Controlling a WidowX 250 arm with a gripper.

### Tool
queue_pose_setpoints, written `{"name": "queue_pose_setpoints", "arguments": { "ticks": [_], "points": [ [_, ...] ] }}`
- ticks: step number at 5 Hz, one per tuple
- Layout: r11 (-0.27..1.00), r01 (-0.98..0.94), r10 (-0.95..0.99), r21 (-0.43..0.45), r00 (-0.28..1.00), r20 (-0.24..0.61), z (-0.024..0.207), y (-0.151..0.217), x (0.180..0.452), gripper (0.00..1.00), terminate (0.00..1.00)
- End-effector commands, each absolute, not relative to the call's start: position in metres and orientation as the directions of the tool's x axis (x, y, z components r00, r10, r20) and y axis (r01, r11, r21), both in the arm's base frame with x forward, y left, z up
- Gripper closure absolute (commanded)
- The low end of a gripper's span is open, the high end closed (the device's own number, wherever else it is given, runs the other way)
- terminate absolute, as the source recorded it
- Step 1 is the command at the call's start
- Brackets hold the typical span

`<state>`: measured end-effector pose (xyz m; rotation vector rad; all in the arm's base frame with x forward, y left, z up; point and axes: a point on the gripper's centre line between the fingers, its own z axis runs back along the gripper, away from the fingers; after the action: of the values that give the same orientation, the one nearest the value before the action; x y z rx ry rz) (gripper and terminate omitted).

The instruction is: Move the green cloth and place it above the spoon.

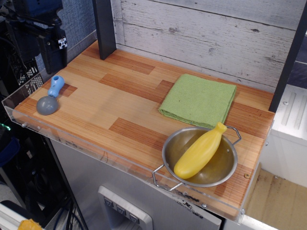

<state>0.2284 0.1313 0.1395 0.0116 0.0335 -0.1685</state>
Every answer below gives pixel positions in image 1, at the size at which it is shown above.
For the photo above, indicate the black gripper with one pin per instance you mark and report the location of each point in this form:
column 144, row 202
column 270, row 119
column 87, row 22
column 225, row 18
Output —
column 43, row 34

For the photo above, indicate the green cloth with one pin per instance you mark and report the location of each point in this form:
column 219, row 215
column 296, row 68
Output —
column 197, row 101

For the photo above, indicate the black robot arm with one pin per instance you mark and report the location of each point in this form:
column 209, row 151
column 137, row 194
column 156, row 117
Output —
column 33, row 8

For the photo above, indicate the black perforated crate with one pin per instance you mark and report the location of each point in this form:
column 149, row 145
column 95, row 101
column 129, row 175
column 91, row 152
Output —
column 18, row 72

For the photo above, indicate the blue grey ice cream scoop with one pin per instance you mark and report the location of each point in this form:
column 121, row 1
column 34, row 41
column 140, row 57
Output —
column 47, row 105

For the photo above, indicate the clear acrylic table guard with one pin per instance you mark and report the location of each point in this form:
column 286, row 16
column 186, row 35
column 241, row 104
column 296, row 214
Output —
column 108, row 137

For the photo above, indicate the yellow object bottom left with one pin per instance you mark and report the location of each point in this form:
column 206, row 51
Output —
column 29, row 224

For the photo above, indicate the yellow plastic banana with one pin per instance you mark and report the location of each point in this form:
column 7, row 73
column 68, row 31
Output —
column 199, row 153

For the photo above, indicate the white toy sink unit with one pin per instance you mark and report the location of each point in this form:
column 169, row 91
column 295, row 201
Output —
column 285, row 150

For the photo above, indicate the black vertical post left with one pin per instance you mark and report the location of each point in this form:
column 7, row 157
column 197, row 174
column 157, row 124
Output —
column 104, row 27

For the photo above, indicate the black vertical post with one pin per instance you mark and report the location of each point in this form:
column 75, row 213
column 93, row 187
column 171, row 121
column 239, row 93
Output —
column 104, row 27
column 290, row 60

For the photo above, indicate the steel wok with handles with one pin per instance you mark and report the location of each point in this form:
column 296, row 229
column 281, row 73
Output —
column 219, row 169

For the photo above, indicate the black vertical post right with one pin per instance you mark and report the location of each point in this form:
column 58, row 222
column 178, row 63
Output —
column 290, row 60

